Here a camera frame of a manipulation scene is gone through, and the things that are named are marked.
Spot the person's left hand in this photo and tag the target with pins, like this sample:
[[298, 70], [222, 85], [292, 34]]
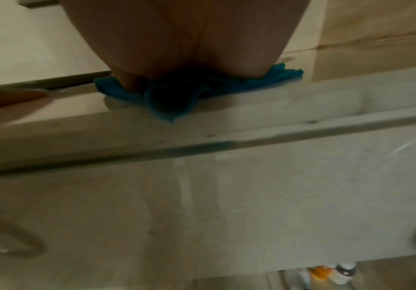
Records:
[[3, 97]]

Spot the person's right hand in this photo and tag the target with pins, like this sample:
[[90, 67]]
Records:
[[186, 34]]

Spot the teal cleaning cloth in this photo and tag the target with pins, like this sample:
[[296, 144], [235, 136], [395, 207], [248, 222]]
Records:
[[229, 85]]

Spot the beige marble sink countertop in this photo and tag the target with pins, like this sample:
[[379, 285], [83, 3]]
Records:
[[319, 99]]

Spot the white vanity front panel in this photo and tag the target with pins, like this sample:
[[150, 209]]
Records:
[[265, 212]]

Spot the plain white bottle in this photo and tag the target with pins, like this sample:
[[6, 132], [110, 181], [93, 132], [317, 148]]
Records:
[[304, 279]]

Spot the orange bottle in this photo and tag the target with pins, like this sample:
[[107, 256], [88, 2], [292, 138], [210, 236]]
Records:
[[319, 273]]

